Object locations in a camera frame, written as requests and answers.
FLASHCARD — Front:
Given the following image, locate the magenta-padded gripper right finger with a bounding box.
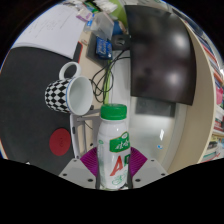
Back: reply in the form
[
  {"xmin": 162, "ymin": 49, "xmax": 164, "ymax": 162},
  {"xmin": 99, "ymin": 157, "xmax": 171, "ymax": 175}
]
[{"xmin": 129, "ymin": 147, "xmax": 169, "ymax": 188}]

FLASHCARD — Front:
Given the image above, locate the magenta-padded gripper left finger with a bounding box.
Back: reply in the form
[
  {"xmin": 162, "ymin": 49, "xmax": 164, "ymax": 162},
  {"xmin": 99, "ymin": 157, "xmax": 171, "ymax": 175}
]
[{"xmin": 58, "ymin": 146, "xmax": 100, "ymax": 190}]

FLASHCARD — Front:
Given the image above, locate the white drink bottle green cap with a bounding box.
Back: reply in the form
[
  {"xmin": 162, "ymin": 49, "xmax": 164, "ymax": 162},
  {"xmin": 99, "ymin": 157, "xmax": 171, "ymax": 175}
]
[{"xmin": 96, "ymin": 103, "xmax": 132, "ymax": 190}]

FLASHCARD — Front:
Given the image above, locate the flat round red coaster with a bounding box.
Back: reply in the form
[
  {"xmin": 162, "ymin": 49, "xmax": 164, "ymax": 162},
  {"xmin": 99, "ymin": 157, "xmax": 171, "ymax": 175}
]
[{"xmin": 48, "ymin": 128, "xmax": 72, "ymax": 157}]

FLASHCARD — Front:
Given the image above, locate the grey metal laptop stand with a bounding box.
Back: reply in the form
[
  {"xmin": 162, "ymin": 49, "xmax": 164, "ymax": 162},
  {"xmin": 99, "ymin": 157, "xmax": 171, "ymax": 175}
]
[{"xmin": 69, "ymin": 105, "xmax": 104, "ymax": 160}]

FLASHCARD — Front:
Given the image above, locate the black white checkered mug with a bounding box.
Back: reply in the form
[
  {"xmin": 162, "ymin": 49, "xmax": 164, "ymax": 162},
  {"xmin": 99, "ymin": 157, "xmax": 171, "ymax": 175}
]
[{"xmin": 44, "ymin": 61, "xmax": 94, "ymax": 115}]

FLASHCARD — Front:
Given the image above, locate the black desk mat red edge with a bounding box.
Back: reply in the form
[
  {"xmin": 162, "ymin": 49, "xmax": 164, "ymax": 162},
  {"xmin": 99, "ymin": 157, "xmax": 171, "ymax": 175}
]
[{"xmin": 0, "ymin": 45, "xmax": 84, "ymax": 176}]

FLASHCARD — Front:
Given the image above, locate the black computer monitor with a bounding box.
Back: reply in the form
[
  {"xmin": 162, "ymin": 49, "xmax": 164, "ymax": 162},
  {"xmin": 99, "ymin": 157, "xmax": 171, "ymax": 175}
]
[{"xmin": 123, "ymin": 4, "xmax": 197, "ymax": 106}]

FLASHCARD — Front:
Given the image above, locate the small blue device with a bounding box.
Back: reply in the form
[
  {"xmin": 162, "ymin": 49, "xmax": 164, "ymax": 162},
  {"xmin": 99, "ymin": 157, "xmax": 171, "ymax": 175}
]
[{"xmin": 95, "ymin": 35, "xmax": 114, "ymax": 61}]

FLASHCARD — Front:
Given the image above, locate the open white notebook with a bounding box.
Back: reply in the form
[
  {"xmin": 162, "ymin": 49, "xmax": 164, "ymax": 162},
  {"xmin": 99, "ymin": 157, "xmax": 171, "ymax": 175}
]
[{"xmin": 11, "ymin": 3, "xmax": 87, "ymax": 60}]

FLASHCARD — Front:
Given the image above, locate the clear plastic box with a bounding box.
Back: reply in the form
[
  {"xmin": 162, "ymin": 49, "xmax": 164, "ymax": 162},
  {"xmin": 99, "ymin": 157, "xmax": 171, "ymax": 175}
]
[{"xmin": 89, "ymin": 11, "xmax": 116, "ymax": 39}]

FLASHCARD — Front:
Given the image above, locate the black cables bundle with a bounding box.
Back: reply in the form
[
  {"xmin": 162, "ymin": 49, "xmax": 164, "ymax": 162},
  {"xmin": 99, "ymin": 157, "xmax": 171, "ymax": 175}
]
[{"xmin": 89, "ymin": 49, "xmax": 131, "ymax": 104}]

